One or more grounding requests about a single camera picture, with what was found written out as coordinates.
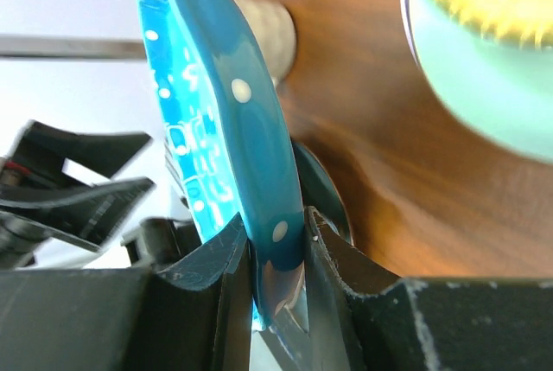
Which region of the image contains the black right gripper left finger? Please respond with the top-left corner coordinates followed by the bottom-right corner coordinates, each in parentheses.
top-left (160, 214), bottom-right (253, 370)

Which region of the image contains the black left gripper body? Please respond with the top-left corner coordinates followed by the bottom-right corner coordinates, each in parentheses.
top-left (1, 160), bottom-right (199, 270)

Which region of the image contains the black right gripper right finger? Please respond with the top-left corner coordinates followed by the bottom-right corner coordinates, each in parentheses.
top-left (304, 207), bottom-right (398, 370)

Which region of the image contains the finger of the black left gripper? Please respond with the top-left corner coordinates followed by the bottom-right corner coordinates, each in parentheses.
top-left (8, 121), bottom-right (151, 181)
top-left (1, 177), bottom-right (154, 252)

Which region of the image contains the teal dotted scalloped plate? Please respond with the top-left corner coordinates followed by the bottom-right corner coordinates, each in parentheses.
top-left (137, 0), bottom-right (304, 330)

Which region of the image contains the mint floral plate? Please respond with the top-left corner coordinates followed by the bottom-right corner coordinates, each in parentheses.
top-left (400, 0), bottom-right (552, 163)

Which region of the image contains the dark teal round plate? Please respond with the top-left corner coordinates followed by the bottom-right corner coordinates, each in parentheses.
top-left (291, 139), bottom-right (354, 246)

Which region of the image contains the cream mug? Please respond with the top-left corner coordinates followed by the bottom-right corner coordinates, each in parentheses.
top-left (234, 0), bottom-right (297, 86)

